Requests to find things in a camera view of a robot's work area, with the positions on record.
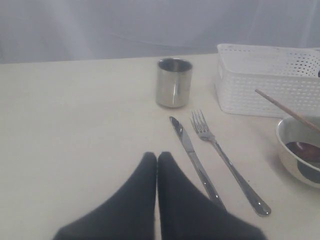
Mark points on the white perforated plastic basket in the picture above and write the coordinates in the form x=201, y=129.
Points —
x=289, y=75

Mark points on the dark wooden spoon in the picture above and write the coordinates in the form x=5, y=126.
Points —
x=305, y=151

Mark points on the silver table knife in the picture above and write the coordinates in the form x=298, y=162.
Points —
x=202, y=174

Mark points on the silver metal fork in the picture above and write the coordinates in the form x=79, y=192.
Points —
x=203, y=131

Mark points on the white speckled ceramic bowl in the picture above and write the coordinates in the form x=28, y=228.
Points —
x=291, y=130

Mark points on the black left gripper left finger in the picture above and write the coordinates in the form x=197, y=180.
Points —
x=129, y=214

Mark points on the shiny steel cup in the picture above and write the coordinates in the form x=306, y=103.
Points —
x=173, y=82

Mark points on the wooden chopstick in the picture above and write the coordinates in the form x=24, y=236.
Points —
x=290, y=112

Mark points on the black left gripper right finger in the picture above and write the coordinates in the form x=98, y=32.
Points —
x=186, y=214

